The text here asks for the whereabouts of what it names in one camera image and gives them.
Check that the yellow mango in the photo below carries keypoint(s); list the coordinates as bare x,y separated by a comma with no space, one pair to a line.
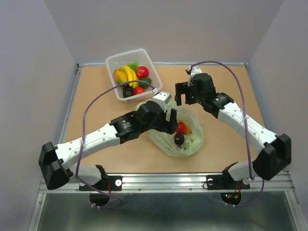
120,76

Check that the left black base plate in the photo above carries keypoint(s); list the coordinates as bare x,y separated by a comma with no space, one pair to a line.
112,183

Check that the green avocado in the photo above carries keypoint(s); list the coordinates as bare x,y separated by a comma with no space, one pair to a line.
145,82

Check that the red strawberry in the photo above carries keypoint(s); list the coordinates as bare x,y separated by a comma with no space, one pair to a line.
138,90

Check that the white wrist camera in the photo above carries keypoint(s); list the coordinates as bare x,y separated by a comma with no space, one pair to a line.
192,71
161,98

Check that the dark purple mangosteen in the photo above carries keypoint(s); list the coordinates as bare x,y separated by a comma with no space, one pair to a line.
179,139

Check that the aluminium mounting rail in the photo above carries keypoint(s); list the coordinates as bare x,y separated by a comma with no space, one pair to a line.
176,183

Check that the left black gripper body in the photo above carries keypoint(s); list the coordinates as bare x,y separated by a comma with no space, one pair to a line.
159,124

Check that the red-orange peach fruit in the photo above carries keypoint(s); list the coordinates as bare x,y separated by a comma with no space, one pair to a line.
183,128

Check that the white perforated plastic basket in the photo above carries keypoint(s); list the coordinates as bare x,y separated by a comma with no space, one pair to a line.
141,57

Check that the red apple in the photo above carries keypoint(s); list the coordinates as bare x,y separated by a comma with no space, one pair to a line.
142,72

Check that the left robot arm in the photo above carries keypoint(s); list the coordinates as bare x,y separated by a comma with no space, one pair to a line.
56,161

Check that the green grape bunch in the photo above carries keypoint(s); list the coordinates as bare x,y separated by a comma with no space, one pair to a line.
134,66

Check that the light green plastic bag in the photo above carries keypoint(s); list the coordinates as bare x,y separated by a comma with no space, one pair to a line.
192,141

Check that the yellow banana bunch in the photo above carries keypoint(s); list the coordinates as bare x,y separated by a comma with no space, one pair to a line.
131,76

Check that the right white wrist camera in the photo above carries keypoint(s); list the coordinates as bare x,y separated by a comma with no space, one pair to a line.
192,71

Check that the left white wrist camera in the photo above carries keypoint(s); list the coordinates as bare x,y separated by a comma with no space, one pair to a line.
161,98

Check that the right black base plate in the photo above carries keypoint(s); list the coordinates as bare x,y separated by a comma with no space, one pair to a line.
222,182

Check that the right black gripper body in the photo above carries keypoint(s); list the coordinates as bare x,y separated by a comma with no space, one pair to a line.
193,97

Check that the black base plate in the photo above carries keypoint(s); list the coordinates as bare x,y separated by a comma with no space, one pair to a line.
112,183
222,182

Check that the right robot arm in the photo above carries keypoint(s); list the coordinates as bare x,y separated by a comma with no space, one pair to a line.
274,151

